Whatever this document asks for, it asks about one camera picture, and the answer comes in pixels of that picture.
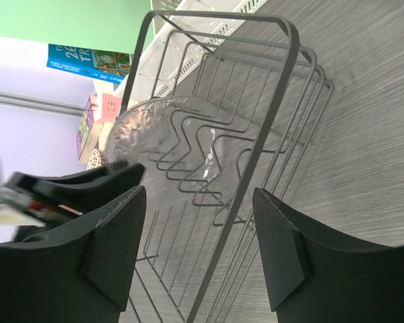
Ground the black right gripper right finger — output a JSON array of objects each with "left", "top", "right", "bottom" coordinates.
[{"left": 252, "top": 188, "right": 404, "bottom": 322}]

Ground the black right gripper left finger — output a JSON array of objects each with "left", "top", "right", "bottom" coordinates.
[{"left": 0, "top": 186, "right": 146, "bottom": 322}]

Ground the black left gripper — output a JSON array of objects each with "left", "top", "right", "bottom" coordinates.
[{"left": 2, "top": 161, "right": 145, "bottom": 222}]

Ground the brown patterned ceramic bowl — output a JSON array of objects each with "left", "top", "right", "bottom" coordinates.
[{"left": 86, "top": 149, "right": 106, "bottom": 170}]

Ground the brown cardboard sheet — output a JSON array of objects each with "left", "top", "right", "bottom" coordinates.
[{"left": 78, "top": 94, "right": 114, "bottom": 164}]

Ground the purple paperback book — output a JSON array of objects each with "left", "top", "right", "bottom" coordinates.
[{"left": 76, "top": 96, "right": 94, "bottom": 159}]

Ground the pink cube block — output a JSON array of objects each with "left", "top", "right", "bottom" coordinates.
[{"left": 101, "top": 94, "right": 122, "bottom": 122}]

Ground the blue booklet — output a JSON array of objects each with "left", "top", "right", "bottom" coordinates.
[{"left": 46, "top": 44, "right": 133, "bottom": 84}]

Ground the light green folder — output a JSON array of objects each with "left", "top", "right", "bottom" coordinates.
[{"left": 0, "top": 0, "right": 152, "bottom": 53}]

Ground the white file organizer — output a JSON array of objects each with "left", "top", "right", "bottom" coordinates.
[{"left": 119, "top": 0, "right": 269, "bottom": 102}]

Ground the black wire dish rack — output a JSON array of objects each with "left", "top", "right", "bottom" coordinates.
[{"left": 122, "top": 14, "right": 333, "bottom": 322}]

